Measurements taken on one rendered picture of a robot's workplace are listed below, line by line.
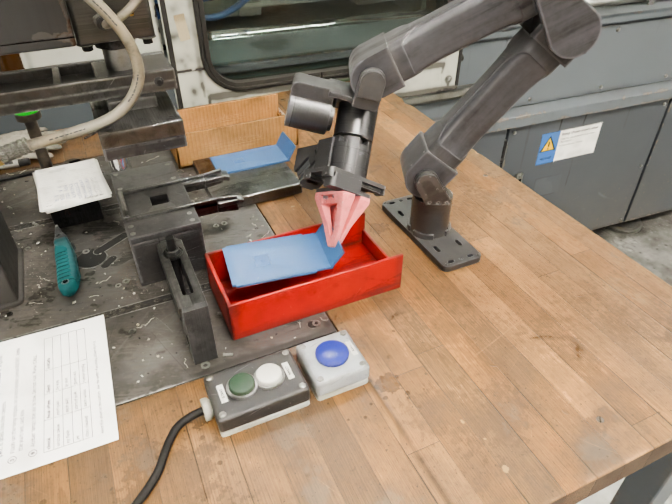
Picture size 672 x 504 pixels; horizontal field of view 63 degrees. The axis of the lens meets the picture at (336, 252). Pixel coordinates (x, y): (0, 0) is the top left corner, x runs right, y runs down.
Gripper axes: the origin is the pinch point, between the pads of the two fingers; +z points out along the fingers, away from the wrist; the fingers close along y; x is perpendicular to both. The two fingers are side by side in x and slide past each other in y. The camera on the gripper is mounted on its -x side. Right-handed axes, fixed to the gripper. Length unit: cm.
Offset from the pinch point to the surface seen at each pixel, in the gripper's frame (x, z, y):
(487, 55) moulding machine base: -42, -72, -75
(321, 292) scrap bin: 1.6, 7.3, 1.8
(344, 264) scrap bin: -4.2, 2.3, -5.9
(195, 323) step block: -0.1, 13.6, 17.8
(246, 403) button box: 7.6, 20.9, 13.6
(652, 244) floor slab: -43, -43, -204
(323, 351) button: 8.6, 14.3, 5.2
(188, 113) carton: -49, -25, 6
